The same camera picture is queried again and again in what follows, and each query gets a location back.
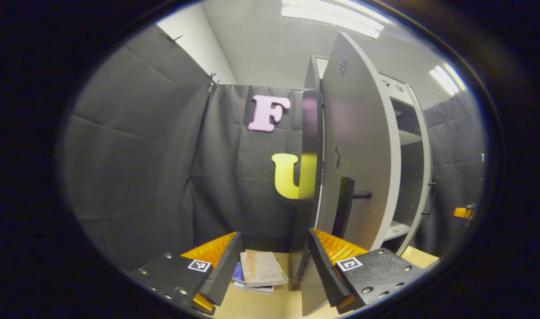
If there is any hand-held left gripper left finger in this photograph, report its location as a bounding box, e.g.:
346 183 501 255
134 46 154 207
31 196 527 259
129 231 245 316

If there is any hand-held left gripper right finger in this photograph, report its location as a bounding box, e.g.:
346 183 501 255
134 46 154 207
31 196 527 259
307 227 425 315

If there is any beige cover book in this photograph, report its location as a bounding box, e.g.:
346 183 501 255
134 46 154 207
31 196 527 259
240 252 289 287

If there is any white cabinet door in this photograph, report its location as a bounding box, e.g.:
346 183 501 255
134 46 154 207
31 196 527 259
300 32 402 317
396 84 434 257

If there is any white book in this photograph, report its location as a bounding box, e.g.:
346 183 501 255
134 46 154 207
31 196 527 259
233 281 275 296

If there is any black door handle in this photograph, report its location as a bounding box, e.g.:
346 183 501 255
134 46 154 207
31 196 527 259
421 177 438 218
332 176 372 240

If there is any white cabinet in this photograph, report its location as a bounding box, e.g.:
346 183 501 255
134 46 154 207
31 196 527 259
291 54 430 291

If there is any white cabinet shelf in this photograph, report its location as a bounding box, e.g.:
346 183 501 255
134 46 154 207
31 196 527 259
384 220 412 242
398 130 423 146

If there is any ceiling light panel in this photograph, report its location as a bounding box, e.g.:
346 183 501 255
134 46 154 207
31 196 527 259
429 63 468 96
281 0 386 39

